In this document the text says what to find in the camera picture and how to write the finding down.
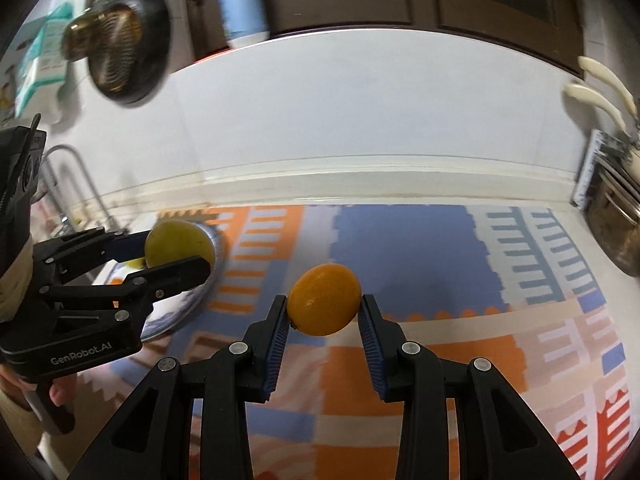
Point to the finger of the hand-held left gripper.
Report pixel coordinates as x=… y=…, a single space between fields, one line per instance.
x=127 y=246
x=175 y=277

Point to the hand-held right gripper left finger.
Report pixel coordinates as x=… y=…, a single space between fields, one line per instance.
x=276 y=345

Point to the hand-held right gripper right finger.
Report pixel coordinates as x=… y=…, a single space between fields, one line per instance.
x=372 y=345

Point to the blue and white plate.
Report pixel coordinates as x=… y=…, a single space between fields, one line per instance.
x=185 y=300

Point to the green apple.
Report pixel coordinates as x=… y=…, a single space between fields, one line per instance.
x=177 y=242

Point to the large orange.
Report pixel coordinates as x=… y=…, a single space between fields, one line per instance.
x=325 y=299

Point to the person's left hand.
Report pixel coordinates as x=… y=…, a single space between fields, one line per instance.
x=62 y=389

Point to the steel faucet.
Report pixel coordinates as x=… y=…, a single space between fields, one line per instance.
x=87 y=175
x=54 y=200

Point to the patterned foam mat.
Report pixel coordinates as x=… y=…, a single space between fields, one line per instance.
x=450 y=300

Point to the black frying pan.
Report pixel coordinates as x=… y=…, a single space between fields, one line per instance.
x=142 y=45

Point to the teal and white box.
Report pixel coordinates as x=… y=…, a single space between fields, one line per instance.
x=42 y=60

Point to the brass mesh strainer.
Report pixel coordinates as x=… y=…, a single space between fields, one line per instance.
x=92 y=35

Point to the blue and white bottle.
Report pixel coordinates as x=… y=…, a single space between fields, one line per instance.
x=240 y=5

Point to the steel pot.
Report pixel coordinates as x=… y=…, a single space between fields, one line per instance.
x=617 y=225

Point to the white perforated rack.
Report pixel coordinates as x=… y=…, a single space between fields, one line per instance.
x=590 y=170

